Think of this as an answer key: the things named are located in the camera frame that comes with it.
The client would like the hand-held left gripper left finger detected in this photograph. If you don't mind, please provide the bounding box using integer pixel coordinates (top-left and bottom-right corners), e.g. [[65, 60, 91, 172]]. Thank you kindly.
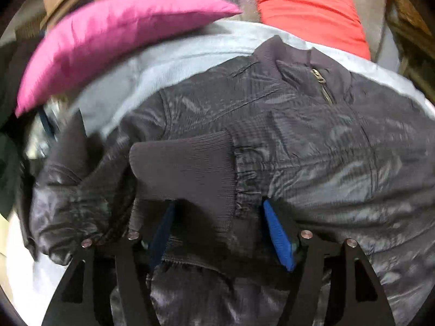
[[41, 202, 177, 326]]

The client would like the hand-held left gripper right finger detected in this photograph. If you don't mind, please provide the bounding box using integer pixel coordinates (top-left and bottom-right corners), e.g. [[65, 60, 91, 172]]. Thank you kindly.
[[262, 200, 396, 326]]

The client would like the black jacket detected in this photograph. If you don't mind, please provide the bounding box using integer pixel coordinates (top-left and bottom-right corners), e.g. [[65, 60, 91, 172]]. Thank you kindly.
[[29, 36, 435, 326]]

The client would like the dark fleece cloth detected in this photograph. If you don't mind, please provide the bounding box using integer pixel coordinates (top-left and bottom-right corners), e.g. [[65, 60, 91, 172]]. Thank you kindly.
[[0, 41, 35, 218]]

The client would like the grey bed sheet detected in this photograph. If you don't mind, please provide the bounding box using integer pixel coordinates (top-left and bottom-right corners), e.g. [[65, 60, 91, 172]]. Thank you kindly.
[[7, 20, 435, 313]]

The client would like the pink pillow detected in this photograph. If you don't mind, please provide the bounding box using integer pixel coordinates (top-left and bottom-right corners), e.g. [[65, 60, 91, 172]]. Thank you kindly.
[[15, 0, 243, 118]]

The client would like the red pillow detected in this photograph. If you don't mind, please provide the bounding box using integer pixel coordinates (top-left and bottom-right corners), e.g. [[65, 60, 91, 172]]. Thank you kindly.
[[248, 0, 371, 60]]

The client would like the wooden headboard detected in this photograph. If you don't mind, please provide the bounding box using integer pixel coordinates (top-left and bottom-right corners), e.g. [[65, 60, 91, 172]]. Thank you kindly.
[[387, 0, 435, 85]]

